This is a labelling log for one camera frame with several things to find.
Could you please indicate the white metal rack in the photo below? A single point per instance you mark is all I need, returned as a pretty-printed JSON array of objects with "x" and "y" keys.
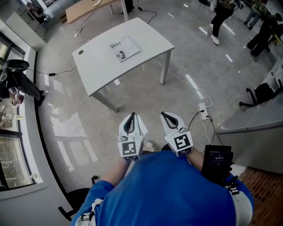
[{"x": 273, "y": 75}]

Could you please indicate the white power strip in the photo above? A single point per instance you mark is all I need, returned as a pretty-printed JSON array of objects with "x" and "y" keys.
[{"x": 203, "y": 111}]

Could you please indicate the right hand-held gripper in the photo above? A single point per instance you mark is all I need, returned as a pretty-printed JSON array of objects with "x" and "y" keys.
[{"x": 182, "y": 142}]

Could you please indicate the white low partition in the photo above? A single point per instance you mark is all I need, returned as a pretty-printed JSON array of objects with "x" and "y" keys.
[{"x": 254, "y": 136}]

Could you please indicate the person's blue shirt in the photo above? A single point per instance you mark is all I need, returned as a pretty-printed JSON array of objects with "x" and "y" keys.
[{"x": 159, "y": 187}]

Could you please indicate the black office chair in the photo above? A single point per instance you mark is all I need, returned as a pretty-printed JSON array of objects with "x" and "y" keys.
[
  {"x": 77, "y": 196},
  {"x": 263, "y": 92}
]

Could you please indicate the person's left forearm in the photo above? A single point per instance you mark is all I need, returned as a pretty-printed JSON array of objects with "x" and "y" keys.
[{"x": 116, "y": 171}]

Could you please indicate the person's right forearm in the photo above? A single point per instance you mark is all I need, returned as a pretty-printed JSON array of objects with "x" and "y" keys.
[{"x": 195, "y": 159}]

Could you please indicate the dark framed window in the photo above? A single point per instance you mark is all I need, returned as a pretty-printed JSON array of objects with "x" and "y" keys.
[{"x": 8, "y": 136}]

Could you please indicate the black screen device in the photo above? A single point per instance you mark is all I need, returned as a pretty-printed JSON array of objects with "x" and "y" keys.
[{"x": 216, "y": 163}]

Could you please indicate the white book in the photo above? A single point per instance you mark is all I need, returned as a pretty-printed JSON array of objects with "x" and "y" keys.
[{"x": 125, "y": 48}]

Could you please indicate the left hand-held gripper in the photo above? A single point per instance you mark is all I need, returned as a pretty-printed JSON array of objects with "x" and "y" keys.
[{"x": 130, "y": 150}]

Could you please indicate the grey cabinet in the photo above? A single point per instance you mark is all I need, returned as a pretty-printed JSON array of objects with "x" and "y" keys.
[{"x": 26, "y": 31}]

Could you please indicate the person's light sneaker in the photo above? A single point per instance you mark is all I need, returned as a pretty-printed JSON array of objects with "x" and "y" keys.
[{"x": 150, "y": 146}]

